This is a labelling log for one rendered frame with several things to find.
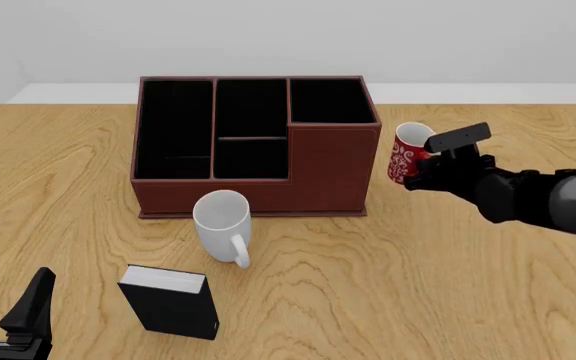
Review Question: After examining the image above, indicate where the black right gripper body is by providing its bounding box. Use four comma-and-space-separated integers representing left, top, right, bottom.
402, 144, 496, 196

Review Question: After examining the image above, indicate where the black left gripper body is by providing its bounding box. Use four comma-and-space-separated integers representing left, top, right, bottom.
0, 331, 52, 360

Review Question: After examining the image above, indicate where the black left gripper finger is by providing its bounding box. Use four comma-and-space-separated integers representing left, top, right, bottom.
0, 266, 57, 342

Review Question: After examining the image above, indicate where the red mug with white pattern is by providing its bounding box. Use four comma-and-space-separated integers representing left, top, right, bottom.
386, 121, 440, 185

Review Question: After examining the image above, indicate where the red-brown desk caddy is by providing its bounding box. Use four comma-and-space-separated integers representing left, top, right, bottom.
130, 75, 383, 220

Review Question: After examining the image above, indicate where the flat plate on black stalk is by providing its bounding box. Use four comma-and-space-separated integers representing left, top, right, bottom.
423, 121, 492, 159

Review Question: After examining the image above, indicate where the black book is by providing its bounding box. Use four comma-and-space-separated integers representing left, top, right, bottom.
117, 264, 220, 342

